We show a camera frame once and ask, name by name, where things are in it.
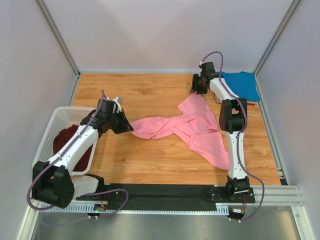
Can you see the aluminium front rail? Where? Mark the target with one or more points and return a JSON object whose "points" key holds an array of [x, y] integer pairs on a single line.
{"points": [[115, 200]]}

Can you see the pink t shirt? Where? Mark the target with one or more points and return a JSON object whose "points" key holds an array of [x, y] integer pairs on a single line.
{"points": [[197, 127]]}

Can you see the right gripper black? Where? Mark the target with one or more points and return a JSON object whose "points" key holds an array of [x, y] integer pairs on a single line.
{"points": [[199, 81]]}

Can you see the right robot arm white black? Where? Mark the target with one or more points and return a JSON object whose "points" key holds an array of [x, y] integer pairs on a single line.
{"points": [[233, 121]]}

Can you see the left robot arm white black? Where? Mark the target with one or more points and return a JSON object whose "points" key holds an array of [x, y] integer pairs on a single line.
{"points": [[52, 181]]}

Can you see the right aluminium frame post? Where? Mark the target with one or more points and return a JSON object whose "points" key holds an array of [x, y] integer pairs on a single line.
{"points": [[277, 35]]}

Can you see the aluminium frame post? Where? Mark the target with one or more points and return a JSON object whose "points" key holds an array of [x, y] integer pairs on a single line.
{"points": [[57, 35], [277, 35]]}

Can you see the white plastic laundry basket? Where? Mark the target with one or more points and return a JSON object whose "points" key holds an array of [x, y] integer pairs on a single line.
{"points": [[62, 118]]}

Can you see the left aluminium frame post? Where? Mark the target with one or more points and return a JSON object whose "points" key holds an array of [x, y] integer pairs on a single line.
{"points": [[57, 35]]}

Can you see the blue folded t shirt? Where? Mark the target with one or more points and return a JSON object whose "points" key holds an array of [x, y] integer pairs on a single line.
{"points": [[243, 84]]}

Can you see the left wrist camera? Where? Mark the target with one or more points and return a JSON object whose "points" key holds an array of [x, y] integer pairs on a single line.
{"points": [[117, 105]]}

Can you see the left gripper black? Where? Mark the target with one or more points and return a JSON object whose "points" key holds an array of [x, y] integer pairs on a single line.
{"points": [[118, 121]]}

